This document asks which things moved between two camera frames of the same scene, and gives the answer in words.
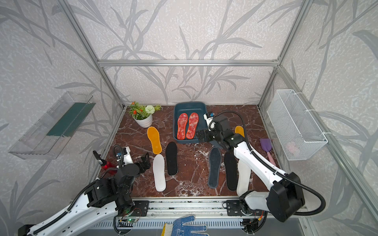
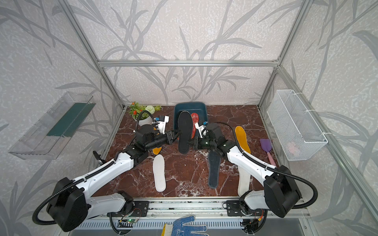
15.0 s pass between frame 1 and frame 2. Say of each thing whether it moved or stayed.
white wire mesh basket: stayed
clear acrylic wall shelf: stayed
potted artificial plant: stayed
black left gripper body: moved
